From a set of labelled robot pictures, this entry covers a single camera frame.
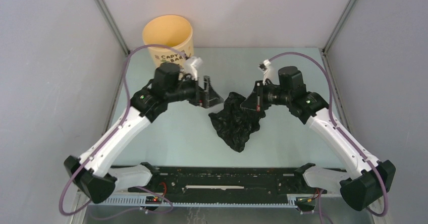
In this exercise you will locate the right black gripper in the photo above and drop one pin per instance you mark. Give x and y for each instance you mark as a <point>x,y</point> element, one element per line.
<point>256,100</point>

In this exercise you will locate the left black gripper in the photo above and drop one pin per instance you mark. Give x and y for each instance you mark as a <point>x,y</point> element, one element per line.
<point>208,97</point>

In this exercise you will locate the black trash bag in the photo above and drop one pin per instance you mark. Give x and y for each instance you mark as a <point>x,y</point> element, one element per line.
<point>234,124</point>

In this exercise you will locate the yellow capybara trash bin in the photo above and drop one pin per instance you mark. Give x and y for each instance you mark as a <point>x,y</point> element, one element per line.
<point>173,31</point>

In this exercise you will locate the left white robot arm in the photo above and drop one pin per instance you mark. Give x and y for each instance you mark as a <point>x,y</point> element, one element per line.
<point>92,171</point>

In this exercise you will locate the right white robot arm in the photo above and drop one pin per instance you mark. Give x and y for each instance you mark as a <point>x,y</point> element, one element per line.
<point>365,178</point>

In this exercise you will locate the small electronics board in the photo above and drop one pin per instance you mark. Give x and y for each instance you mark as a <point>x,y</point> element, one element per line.
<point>153,200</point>

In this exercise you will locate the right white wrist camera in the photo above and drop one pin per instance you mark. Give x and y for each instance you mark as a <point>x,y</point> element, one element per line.
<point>267,70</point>

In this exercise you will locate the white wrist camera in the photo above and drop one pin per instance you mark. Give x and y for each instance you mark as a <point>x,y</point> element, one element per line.
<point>191,66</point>
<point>267,70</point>

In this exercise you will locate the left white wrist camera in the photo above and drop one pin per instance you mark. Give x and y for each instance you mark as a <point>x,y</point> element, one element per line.
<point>191,66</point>

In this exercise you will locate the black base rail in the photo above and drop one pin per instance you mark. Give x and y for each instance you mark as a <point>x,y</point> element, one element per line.
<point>228,185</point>

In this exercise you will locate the left aluminium frame post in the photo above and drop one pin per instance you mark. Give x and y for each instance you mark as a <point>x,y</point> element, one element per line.
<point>107,15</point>

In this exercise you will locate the aluminium frame post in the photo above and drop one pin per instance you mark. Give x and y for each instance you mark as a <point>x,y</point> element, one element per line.
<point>107,15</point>
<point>339,25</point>

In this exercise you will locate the right aluminium frame post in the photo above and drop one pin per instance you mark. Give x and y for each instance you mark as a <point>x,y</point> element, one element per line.
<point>339,25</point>

